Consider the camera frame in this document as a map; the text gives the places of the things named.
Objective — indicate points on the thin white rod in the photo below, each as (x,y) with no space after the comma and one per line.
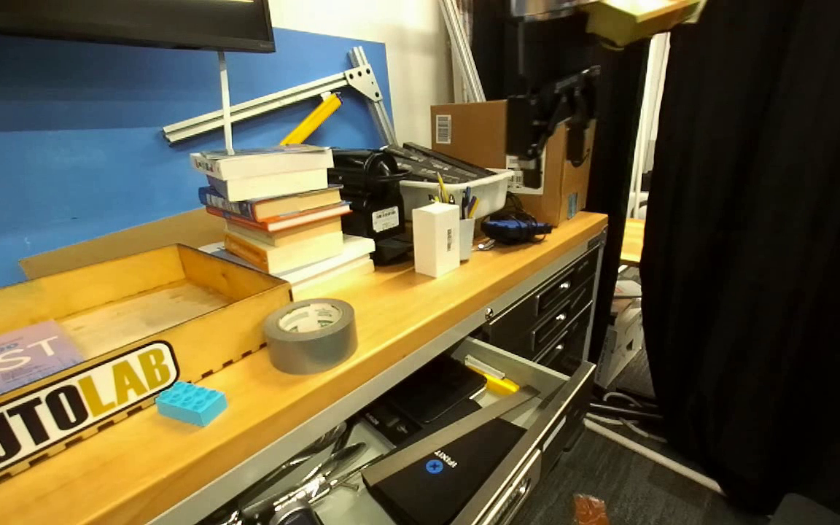
(226,98)

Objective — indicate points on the black monitor screen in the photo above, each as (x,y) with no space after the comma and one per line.
(109,20)

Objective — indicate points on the silver aluminium extrusion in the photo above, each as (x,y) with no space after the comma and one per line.
(461,47)

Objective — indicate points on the white hardcover book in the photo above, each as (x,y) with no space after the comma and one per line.
(264,162)

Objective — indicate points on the blue spined tan book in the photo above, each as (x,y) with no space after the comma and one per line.
(283,206)

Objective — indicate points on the black yellow AUTOLAB sign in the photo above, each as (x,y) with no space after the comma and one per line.
(60,413)

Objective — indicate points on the yellow bar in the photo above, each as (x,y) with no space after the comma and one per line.
(311,122)

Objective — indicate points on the black case with blue circle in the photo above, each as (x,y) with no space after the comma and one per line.
(438,482)

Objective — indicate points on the white plastic bin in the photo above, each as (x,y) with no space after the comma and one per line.
(458,186)

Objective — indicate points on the grey duct tape roll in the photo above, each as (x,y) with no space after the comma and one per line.
(311,339)

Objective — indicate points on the blue toy building block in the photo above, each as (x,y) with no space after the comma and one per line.
(191,403)

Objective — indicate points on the long aluminium rail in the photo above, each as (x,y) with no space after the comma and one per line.
(264,103)

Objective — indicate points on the orange floor scrap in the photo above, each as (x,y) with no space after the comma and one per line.
(591,512)

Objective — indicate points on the metal tools pile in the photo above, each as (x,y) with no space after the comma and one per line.
(292,482)

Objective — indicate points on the yellow wooden board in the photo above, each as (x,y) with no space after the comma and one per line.
(633,17)

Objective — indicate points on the wooden tray box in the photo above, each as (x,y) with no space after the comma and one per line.
(217,292)

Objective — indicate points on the red edged book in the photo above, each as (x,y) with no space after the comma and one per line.
(292,219)

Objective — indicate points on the black small drawer stack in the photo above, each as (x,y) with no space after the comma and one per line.
(554,310)

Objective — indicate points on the white upright box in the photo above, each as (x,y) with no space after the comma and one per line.
(435,241)

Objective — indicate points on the blue wall board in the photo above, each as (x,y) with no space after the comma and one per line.
(60,165)

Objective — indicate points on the large flat white book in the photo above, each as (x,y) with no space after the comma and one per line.
(336,262)

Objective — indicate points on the brown cardboard box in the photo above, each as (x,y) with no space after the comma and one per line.
(468,132)

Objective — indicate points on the black device with label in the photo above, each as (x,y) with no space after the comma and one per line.
(373,209)

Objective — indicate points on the purple UIST sign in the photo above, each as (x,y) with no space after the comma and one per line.
(7,361)

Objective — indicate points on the white paperback book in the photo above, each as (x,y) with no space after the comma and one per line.
(270,186)

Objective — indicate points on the thick cream book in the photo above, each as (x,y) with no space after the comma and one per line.
(290,250)

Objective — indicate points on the small yellow object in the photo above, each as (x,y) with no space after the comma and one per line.
(500,387)

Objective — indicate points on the blue black hand tool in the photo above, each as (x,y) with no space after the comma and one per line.
(513,228)

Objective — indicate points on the black curtain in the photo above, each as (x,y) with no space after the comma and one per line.
(770,244)

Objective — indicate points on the flat black case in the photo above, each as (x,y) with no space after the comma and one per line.
(429,394)

